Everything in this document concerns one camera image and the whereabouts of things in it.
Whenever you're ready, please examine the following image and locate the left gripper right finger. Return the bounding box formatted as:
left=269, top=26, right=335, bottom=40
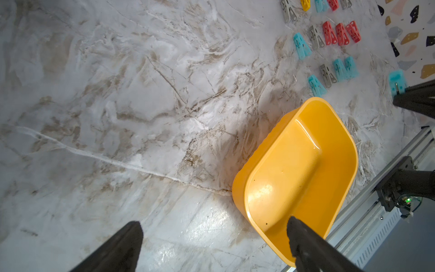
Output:
left=287, top=216, right=361, bottom=272

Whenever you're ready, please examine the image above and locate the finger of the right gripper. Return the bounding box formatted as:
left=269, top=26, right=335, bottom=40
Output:
left=393, top=80, right=435, bottom=119

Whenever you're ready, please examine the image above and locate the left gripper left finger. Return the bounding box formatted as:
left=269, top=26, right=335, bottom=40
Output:
left=72, top=221, right=143, bottom=272

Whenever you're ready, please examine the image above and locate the yellow plastic storage box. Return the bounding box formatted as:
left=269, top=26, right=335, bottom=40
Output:
left=232, top=97, right=359, bottom=267

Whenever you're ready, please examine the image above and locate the red clothespin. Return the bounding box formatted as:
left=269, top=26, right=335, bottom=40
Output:
left=322, top=22, right=338, bottom=45
left=346, top=20, right=361, bottom=43
left=335, top=23, right=350, bottom=46
left=327, top=0, right=339, bottom=11

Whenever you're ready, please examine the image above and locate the yellow clothespin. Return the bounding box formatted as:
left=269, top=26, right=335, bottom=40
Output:
left=300, top=0, right=311, bottom=11

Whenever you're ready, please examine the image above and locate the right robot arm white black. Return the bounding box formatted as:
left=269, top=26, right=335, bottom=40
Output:
left=393, top=80, right=435, bottom=200

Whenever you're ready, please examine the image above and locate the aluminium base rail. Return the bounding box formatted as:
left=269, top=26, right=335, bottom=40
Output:
left=324, top=124, right=435, bottom=271

